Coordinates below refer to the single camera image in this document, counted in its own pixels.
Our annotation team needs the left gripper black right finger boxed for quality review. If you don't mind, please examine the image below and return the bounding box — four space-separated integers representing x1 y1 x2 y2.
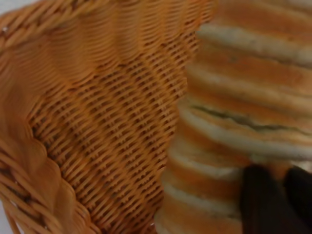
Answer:
285 167 312 227

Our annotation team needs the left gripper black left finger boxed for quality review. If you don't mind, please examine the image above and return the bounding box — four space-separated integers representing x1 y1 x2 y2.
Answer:
240 165 308 234

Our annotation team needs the striped spiral bread roll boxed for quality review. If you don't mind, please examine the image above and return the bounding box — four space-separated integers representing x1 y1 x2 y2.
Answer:
153 0 312 234

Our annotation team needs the orange woven wicker basket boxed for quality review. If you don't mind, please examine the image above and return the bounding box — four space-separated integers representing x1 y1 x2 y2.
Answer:
0 0 217 234

